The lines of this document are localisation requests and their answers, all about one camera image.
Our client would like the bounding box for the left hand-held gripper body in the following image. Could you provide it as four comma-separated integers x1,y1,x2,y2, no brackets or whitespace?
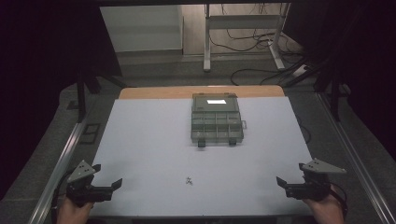
65,160,114,207

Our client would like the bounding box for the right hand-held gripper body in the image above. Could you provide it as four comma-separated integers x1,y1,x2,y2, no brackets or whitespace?
284,158,347,202

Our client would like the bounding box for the clear grey compartment box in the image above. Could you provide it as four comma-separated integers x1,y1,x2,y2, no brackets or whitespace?
190,91,248,148

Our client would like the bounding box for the person's left hand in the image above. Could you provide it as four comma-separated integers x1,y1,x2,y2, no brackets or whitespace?
56,195,94,224

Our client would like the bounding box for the person's right hand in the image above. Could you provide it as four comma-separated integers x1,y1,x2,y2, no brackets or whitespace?
303,184,346,224

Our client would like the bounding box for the dark floor socket plate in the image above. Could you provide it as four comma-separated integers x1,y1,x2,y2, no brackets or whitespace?
79,122,102,146

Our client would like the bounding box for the white table mat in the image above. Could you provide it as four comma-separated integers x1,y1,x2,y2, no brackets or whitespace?
89,95,314,217

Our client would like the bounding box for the black stand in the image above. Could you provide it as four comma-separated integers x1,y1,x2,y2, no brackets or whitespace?
282,55,344,122
75,70,129,123

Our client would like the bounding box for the white power strip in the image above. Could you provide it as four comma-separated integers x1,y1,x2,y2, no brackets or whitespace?
291,63,310,79

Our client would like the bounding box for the white panel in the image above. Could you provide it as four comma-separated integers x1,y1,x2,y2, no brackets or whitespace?
99,5,185,53

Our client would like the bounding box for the aluminium rail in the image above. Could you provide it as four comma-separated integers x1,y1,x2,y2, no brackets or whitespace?
317,92,396,224
27,120,87,224

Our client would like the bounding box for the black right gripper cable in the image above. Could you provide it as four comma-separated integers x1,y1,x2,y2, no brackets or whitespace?
329,182,348,219

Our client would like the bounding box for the thin black cable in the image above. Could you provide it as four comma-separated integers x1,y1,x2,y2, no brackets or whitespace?
295,115,312,145

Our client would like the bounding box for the black floor cable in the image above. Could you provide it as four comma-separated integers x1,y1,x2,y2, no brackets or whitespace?
207,29,283,54
229,57,310,87

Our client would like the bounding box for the white desk frame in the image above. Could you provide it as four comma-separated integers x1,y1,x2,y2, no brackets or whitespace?
203,3,291,73

